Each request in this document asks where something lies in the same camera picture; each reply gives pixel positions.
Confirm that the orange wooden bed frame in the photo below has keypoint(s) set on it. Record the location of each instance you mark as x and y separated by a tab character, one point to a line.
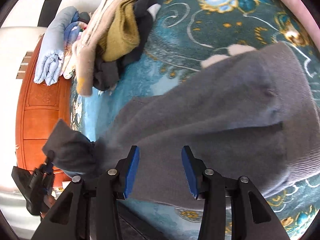
39	108

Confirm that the mustard yellow knit garment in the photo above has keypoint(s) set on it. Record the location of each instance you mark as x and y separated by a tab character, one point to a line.
123	35

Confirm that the dark grey garment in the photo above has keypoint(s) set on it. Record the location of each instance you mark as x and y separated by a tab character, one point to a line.
107	74

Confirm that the cream fluffy garment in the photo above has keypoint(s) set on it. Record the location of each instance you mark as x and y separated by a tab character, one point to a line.
84	49

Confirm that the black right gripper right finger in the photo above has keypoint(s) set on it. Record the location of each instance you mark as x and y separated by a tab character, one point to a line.
252	217

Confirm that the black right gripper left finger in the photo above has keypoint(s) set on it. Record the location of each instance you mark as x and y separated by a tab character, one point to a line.
93	200

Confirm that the teal floral bed blanket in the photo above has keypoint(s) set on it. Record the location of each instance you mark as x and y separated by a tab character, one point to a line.
185	33

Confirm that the pink folded garment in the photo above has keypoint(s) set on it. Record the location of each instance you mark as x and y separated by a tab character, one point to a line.
303	14

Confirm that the grey knit sweater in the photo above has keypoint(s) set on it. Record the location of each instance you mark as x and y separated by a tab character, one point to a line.
250	115

